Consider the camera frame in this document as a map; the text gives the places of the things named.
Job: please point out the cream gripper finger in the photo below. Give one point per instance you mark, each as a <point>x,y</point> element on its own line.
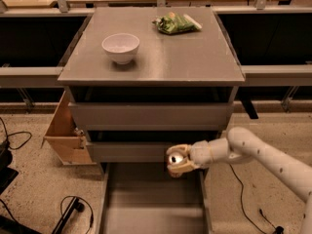
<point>182,149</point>
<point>181,168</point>

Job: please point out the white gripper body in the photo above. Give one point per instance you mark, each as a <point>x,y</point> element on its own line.
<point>200,154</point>

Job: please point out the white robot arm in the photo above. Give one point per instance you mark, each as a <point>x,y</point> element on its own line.
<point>238,146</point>

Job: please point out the open bottom drawer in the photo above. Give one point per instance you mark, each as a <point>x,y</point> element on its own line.
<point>141,198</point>

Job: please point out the grey middle drawer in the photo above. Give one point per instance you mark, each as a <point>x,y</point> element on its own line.
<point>128,152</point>

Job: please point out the grey drawer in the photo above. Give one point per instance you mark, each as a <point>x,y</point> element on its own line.
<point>128,152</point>
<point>151,116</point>

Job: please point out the grey drawer cabinet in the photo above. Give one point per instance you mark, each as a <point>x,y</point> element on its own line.
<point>193,67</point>

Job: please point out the grey top drawer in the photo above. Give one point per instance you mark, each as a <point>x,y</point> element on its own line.
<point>151,116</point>

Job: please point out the cardboard box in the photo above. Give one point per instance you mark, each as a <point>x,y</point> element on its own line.
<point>64,137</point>

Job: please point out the white ceramic bowl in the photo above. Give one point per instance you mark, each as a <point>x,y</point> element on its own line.
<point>121,47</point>

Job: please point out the green chip bag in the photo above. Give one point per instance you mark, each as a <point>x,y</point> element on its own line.
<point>174,23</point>

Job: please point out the grey metal rail frame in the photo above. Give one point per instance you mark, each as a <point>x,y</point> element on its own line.
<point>36,42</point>

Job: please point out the black stand with cable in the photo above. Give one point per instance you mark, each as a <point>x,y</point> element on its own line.
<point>68,205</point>

